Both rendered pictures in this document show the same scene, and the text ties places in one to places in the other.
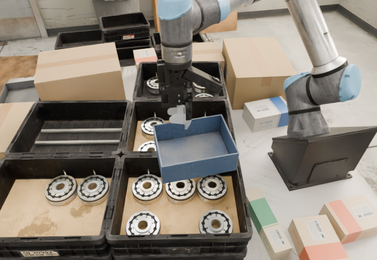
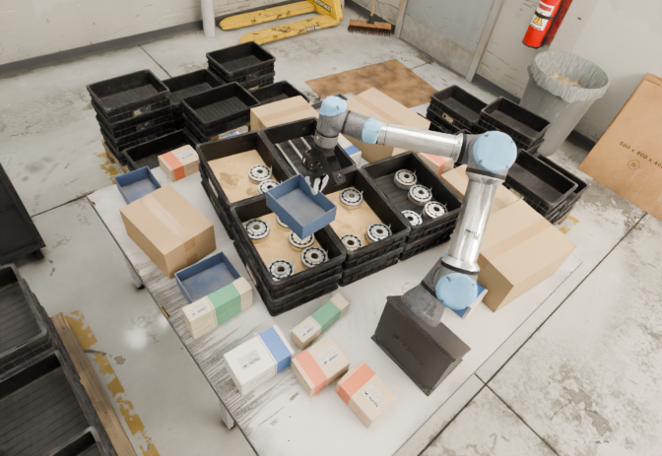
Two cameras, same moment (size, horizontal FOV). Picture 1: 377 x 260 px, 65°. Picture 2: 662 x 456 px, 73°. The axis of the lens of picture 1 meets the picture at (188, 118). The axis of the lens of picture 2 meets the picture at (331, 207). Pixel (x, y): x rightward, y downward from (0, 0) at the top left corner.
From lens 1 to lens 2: 1.07 m
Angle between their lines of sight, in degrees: 38
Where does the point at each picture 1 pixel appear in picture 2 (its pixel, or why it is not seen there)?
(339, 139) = (414, 327)
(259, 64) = (501, 244)
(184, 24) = (325, 122)
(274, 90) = (486, 279)
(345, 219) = (354, 380)
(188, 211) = (286, 253)
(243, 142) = (404, 283)
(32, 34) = (459, 69)
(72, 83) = not seen: hidden behind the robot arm
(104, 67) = not seen: hidden behind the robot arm
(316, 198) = (376, 363)
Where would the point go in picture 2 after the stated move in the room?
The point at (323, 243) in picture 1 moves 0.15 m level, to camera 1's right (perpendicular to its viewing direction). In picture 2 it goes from (318, 364) to (340, 406)
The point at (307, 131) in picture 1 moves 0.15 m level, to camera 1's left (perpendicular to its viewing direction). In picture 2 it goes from (408, 299) to (383, 266)
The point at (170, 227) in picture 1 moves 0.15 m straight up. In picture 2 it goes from (267, 246) to (268, 222)
